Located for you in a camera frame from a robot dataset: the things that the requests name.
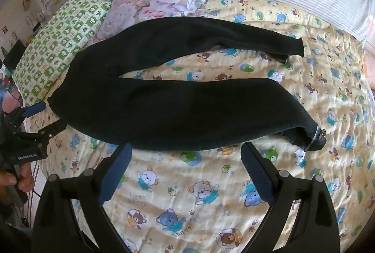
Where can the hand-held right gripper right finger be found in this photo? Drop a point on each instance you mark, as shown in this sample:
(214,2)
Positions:
(257,176)

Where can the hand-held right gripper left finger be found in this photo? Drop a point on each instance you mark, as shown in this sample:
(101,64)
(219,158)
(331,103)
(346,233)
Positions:
(117,174)

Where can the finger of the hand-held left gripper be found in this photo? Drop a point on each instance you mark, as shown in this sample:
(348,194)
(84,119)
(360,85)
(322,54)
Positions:
(54,129)
(35,109)

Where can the black pants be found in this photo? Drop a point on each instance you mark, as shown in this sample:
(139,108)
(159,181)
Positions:
(146,94)

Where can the person's left hand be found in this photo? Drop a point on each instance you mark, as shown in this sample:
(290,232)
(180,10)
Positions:
(25,179)

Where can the white striped bed sheet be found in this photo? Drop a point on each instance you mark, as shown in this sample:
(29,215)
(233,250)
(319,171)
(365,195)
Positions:
(37,179)

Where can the yellow bear print blanket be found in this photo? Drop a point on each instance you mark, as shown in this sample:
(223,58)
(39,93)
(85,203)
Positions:
(205,182)

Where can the black rectangular object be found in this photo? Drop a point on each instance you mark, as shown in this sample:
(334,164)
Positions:
(16,55)

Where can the green checked pillow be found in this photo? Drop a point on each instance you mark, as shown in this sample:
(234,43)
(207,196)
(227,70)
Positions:
(58,45)

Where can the pink cloth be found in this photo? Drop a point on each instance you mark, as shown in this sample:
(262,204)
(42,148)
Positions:
(369,68)

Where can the floral ruffled pillow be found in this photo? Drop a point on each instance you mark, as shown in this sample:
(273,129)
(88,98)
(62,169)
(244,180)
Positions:
(152,1)

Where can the wall stickers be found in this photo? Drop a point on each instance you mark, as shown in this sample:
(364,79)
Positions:
(41,4)

